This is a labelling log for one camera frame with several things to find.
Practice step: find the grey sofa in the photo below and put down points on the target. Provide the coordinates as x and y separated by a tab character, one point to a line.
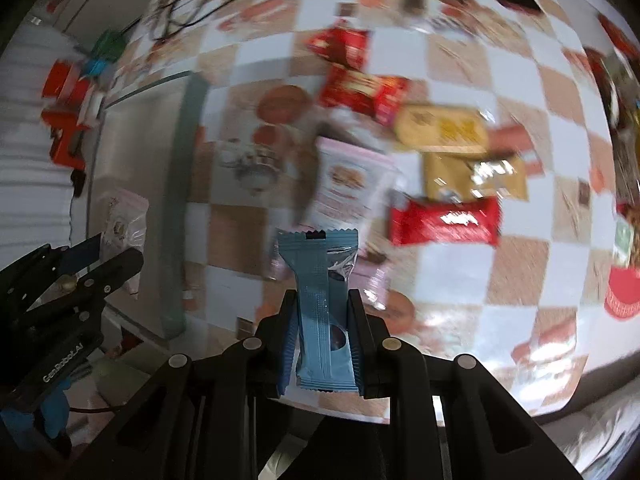
600	430

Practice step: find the green object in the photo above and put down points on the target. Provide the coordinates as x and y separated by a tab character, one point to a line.
107	45

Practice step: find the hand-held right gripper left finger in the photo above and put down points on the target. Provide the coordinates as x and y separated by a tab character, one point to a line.
286	355

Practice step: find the pale green box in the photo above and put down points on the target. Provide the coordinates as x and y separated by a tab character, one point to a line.
625	240

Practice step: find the red yellow print snack packet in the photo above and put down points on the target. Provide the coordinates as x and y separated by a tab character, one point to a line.
362	92

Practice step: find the shiny red snack packet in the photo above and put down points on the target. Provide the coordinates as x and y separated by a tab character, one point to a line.
445	220

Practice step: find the white ribbed cover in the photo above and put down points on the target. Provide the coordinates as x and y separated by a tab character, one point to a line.
35	195

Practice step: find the red round mat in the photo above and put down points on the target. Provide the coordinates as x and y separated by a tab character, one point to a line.
622	295

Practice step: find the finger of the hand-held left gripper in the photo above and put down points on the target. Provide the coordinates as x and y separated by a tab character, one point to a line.
117	269
80	256

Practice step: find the blue snack packet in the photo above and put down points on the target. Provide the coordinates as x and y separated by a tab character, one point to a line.
320	280

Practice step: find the large pink white snack packet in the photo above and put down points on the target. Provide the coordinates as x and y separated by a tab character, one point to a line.
350	185

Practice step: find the orange box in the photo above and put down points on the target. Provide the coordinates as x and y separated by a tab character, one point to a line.
65	140

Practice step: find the checked printed tablecloth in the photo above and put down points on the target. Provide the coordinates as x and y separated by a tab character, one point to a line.
540	85

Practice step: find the gold snack packet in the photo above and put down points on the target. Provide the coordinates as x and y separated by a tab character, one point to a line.
475	175

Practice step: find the clear snack tray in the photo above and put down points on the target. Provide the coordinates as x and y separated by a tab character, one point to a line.
622	110

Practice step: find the red box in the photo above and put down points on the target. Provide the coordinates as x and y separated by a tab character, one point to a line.
65	80

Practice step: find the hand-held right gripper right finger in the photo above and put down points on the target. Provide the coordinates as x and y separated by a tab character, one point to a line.
361	355

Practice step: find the tan snack packet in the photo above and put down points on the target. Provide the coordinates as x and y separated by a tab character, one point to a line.
440	130

